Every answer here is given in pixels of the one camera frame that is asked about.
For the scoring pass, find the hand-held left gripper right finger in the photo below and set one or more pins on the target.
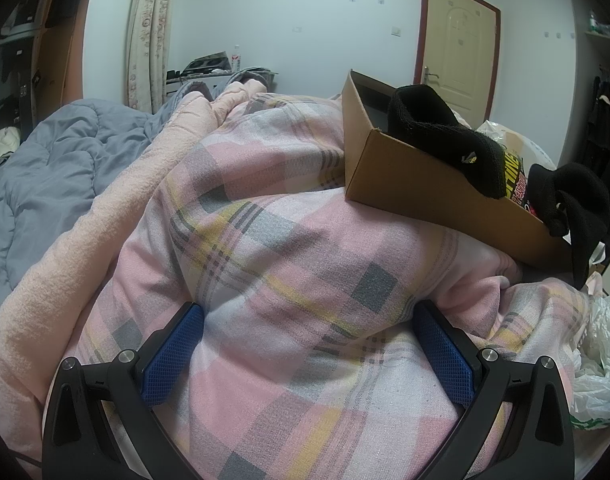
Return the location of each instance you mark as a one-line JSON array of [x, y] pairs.
[[445, 355]]

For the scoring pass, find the crumpled white plastic bag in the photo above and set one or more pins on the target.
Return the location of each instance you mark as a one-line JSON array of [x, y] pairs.
[[605, 330]]

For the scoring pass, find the clear plastic bottle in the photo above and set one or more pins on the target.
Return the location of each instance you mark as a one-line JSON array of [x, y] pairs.
[[236, 60]]

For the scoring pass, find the silver black tray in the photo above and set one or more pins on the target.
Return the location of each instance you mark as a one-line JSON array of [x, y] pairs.
[[205, 62]]

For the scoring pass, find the white desk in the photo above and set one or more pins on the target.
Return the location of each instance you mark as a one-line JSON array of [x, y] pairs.
[[210, 79]]

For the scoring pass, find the grey quilt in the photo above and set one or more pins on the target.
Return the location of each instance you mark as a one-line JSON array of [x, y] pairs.
[[50, 170]]

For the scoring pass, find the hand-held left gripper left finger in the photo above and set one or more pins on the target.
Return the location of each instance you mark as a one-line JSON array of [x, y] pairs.
[[170, 360]]

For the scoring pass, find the pink plaid quilt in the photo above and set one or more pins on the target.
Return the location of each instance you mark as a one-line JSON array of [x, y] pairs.
[[285, 240]]

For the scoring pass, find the black sock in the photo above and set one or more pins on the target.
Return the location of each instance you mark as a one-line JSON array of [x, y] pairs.
[[585, 210], [435, 125]]

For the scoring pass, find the white grey sliding wardrobe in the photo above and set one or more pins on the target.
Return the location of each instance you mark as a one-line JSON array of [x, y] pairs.
[[605, 36]]

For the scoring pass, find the small green capped bottle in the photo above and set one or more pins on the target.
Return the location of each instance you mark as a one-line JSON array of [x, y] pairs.
[[592, 21]]

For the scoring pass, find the floral cream curtain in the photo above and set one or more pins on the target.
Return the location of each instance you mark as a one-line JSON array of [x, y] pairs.
[[145, 35]]

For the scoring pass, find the brown wooden cabinet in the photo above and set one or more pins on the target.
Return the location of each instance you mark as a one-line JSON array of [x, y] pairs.
[[60, 35]]

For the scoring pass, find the brown cardboard box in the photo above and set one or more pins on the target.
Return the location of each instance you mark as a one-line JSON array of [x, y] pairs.
[[410, 175]]

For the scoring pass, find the cream door with red frame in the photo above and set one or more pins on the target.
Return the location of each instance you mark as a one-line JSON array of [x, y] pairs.
[[460, 45]]

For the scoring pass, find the hanging black clothes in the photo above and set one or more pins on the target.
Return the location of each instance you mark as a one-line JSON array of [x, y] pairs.
[[602, 115]]

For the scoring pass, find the black yellow snack packet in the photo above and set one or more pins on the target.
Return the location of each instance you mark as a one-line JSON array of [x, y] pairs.
[[517, 180]]

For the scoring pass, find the white wipes packet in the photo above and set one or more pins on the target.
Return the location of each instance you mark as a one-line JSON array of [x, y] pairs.
[[505, 137]]

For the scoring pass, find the pink fleece blanket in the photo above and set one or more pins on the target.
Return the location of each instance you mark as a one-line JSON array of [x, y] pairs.
[[85, 240]]

